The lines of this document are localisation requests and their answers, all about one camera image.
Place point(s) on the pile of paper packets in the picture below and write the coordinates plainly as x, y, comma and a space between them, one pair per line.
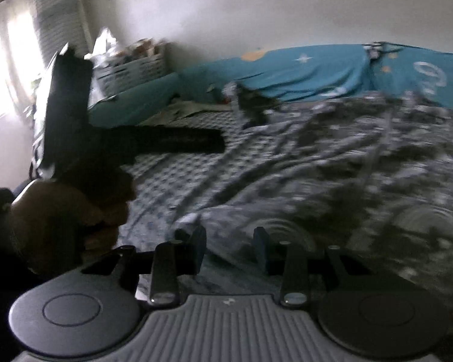
132, 47

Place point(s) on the plain teal bed bumper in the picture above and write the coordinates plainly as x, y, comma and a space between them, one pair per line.
136, 98

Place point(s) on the white sheer curtain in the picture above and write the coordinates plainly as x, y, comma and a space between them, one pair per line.
7, 64

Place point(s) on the person's left hand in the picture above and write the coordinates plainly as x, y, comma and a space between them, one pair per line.
60, 203

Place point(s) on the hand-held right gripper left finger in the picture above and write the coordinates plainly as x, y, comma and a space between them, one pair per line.
198, 249

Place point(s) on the white perforated basket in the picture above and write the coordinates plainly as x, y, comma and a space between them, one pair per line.
136, 71

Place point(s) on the grey striped curtain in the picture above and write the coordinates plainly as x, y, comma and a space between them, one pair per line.
56, 15

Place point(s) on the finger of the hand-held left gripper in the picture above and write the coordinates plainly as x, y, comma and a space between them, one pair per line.
173, 139

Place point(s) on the olive green cloth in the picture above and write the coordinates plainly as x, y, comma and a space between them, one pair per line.
181, 111

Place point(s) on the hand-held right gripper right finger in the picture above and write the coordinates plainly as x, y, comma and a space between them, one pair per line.
260, 249

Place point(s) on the person's left forearm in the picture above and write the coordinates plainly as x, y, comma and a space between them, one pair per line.
0, 233

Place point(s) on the grey patterned fleece jacket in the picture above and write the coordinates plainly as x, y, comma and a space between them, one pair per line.
343, 158

